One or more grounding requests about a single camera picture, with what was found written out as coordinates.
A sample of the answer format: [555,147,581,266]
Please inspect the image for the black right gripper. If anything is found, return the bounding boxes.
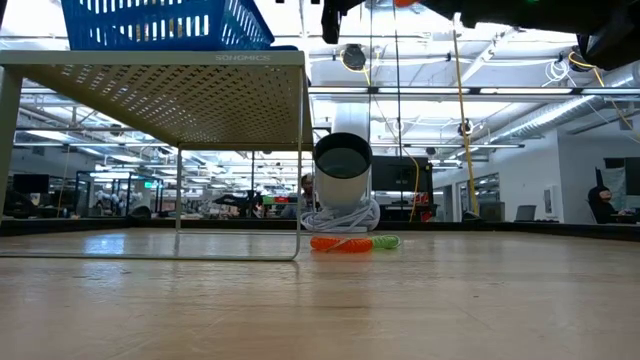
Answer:
[320,0,366,45]

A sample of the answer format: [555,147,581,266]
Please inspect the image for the green spiral wrist coil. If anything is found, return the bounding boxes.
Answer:
[370,234,402,251]

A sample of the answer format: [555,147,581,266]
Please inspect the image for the large black monitor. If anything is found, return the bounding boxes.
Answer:
[370,155,434,194]

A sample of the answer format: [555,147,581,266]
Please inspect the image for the person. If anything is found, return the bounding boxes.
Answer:
[587,184,627,225]
[298,173,322,214]

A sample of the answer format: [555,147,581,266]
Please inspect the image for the pale perforated metal shelf riser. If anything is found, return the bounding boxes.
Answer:
[0,49,315,263]

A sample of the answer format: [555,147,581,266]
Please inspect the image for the small black monitor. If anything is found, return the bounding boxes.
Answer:
[12,173,50,195]

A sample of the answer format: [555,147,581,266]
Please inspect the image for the yellow hanging power cord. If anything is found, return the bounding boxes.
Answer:
[451,28,480,217]

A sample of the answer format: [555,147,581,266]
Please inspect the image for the white lamp cable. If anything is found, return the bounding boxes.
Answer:
[299,197,382,234]

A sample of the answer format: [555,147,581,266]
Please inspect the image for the black aluminium table frame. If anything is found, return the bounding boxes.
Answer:
[0,215,640,244]

